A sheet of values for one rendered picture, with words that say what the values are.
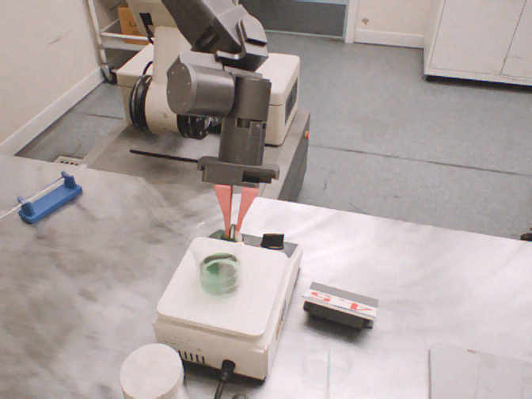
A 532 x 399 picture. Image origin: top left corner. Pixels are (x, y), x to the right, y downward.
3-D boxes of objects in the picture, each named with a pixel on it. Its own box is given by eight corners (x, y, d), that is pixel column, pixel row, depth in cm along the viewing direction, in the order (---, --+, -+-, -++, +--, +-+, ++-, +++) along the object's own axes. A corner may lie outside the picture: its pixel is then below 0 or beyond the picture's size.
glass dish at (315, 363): (358, 362, 53) (361, 351, 52) (339, 402, 50) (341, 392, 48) (315, 341, 55) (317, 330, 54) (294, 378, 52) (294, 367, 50)
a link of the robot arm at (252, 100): (282, 74, 57) (253, 74, 61) (237, 66, 52) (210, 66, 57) (275, 131, 58) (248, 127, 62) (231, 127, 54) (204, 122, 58)
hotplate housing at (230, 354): (216, 241, 68) (212, 199, 63) (303, 258, 66) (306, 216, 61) (150, 376, 52) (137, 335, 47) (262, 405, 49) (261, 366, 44)
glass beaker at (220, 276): (233, 260, 54) (229, 207, 49) (253, 292, 51) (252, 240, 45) (184, 278, 52) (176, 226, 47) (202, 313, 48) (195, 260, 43)
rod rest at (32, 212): (70, 184, 79) (65, 167, 77) (84, 191, 78) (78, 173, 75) (18, 216, 73) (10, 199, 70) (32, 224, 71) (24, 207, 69)
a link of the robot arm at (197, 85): (260, 17, 58) (224, 58, 64) (179, -7, 51) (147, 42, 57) (286, 100, 55) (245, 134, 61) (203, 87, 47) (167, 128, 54)
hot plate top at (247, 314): (195, 239, 58) (195, 234, 57) (289, 257, 55) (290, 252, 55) (153, 317, 49) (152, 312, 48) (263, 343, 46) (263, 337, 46)
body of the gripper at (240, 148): (278, 184, 57) (286, 124, 55) (195, 175, 56) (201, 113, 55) (277, 177, 63) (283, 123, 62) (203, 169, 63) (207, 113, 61)
